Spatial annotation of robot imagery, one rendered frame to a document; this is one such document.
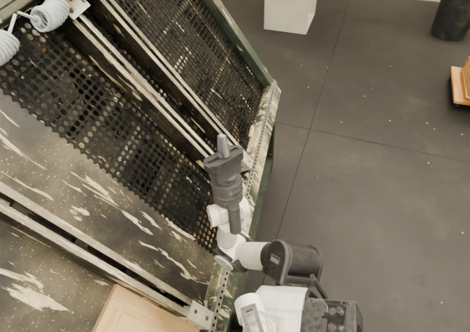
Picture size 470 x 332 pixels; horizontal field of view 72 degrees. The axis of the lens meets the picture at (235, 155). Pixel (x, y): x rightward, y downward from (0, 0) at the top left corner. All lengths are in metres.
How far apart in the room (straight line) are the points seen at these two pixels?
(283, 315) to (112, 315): 0.52
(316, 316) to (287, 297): 0.09
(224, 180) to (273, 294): 0.33
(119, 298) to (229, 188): 0.51
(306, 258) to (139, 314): 0.57
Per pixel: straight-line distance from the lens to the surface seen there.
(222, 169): 0.84
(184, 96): 1.44
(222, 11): 2.06
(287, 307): 0.92
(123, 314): 1.17
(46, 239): 1.00
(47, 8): 1.04
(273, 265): 0.98
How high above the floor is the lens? 2.24
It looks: 49 degrees down
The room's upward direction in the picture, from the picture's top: 4 degrees counter-clockwise
